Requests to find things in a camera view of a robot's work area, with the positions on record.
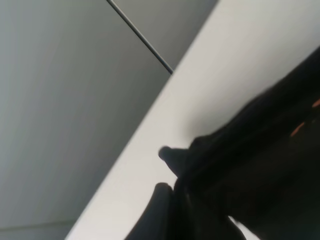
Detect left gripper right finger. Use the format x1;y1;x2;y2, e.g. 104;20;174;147
158;146;190;178

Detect black printed t-shirt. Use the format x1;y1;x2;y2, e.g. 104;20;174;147
174;50;320;240

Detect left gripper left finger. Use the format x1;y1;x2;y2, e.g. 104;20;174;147
125;182;173;240

